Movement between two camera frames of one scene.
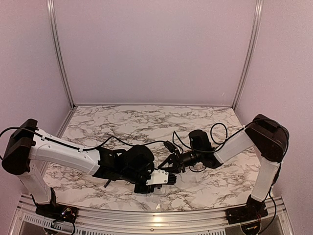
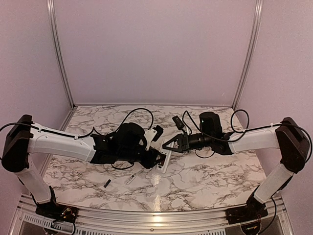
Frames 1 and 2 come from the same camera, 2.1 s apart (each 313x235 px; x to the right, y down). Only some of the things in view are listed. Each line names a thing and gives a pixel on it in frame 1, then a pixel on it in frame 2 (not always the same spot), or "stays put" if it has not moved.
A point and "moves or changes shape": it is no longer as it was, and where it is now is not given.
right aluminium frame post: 259,4 stays put
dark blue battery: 107,183 stays put
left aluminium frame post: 51,11 stays put
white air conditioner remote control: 161,190 moves or changes shape
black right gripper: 177,161 → 181,138
